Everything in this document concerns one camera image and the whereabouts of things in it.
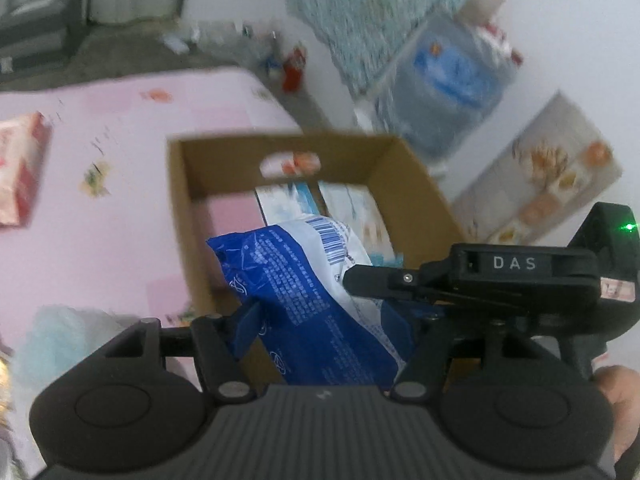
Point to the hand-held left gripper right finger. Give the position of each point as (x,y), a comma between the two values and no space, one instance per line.
(422,350)

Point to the person's right hand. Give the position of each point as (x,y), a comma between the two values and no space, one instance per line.
(625,405)

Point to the pink wet wipes pack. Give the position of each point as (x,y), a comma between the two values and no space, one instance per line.
(20,170)

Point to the cardboard box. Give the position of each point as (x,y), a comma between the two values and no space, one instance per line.
(390,170)

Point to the red bottle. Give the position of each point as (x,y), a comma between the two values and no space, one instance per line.
(294,72)

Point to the white floral tissue pack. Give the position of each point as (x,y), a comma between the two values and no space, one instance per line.
(360,215)

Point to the teal floral cloth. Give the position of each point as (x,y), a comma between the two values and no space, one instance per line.
(360,20)

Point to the pile of plastic bottles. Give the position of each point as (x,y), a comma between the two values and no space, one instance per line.
(220,40)

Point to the white red bag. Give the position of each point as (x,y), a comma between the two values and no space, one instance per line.
(492,35)

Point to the grey bench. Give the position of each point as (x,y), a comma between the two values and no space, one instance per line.
(35,30)

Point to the pink patchwork bed sheet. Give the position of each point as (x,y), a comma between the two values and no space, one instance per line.
(125,185)

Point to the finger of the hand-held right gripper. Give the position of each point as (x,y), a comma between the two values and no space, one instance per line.
(380,280)

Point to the white blue tissue pack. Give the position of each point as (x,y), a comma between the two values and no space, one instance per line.
(285,202)

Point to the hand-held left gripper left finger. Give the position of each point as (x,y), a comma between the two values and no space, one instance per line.
(247,327)

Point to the white plastic bag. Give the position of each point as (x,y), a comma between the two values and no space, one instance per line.
(65,330)

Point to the flower print panel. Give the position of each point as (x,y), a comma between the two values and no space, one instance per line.
(550,160)

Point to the large water jug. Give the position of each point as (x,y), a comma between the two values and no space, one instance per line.
(440,90)

